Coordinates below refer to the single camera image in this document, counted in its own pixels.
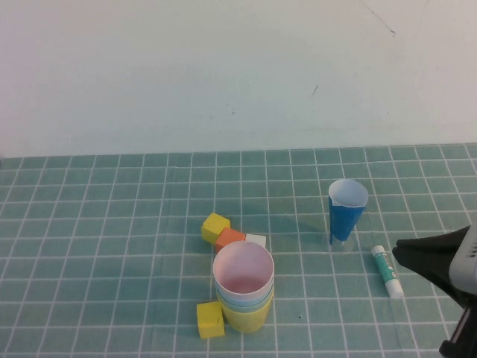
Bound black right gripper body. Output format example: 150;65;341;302
438;307;477;358

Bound green plastic cup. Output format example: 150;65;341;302
217;289;274;313

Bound pink plastic cup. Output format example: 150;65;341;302
212;240;276;303

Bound light blue plastic cup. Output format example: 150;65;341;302
215;277;275;307

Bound green white glue stick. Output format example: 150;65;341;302
370;245;405;299

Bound blue paper cone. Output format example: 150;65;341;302
328;178;370;246

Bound yellow plastic cup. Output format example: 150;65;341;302
218;294;274;334

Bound white cube block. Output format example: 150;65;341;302
244;233;268;250

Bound yellow cube block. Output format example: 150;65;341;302
201;212;232;245
196;301;226;340

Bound orange cube block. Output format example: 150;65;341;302
215;227;247;254

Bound green checkered tablecloth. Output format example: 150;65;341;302
0;144;477;358

